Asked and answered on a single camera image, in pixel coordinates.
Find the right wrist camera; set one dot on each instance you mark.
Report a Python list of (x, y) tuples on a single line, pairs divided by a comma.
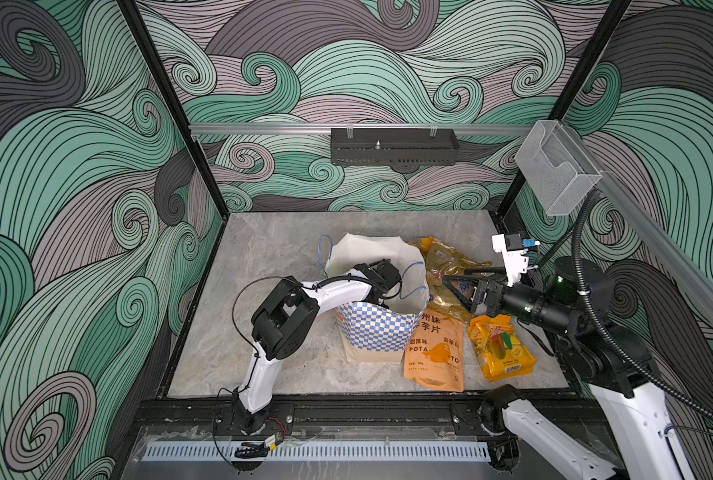
[(514, 250)]

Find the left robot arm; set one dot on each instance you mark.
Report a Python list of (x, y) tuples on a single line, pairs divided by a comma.
[(283, 320)]

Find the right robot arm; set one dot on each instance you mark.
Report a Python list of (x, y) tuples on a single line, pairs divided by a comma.
[(616, 363)]

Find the right aluminium rail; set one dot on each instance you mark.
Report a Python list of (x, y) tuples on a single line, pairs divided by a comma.
[(642, 200)]

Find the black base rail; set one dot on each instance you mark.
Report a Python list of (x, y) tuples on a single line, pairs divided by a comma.
[(476, 413)]

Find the blue checkered paper bag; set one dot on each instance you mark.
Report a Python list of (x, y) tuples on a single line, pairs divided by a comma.
[(379, 331)]

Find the white slotted cable duct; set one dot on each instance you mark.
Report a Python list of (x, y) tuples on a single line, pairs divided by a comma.
[(327, 450)]

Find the clear plastic wall holder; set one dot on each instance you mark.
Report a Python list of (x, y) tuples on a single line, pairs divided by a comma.
[(558, 167)]

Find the yellow snack bag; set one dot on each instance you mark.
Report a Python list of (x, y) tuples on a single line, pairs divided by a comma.
[(499, 350)]

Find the orange potato chips bag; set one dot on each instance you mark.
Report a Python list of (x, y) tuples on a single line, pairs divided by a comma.
[(434, 357)]

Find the black perforated wall tray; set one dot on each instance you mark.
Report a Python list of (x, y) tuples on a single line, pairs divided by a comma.
[(403, 148)]

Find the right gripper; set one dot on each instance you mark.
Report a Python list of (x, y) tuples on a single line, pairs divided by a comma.
[(490, 287)]

